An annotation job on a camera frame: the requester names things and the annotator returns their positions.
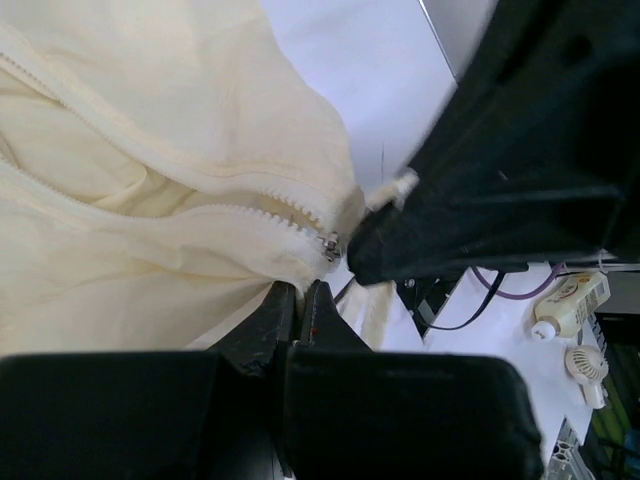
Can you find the cream lotion bottle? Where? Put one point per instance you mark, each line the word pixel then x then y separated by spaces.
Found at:
pixel 563 313

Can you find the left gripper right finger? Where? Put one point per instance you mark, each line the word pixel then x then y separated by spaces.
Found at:
pixel 353 413

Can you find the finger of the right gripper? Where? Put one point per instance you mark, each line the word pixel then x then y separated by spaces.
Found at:
pixel 503 224

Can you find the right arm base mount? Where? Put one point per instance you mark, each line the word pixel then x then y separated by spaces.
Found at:
pixel 423 298

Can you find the small white handheld fan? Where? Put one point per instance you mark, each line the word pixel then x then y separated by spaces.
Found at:
pixel 588 367

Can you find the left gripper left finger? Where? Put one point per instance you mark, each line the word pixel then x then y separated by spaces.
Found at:
pixel 196 414

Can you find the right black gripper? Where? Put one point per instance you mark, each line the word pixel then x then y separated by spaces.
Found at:
pixel 552 85

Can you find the cream fabric jacket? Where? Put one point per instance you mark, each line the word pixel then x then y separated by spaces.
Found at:
pixel 163 164

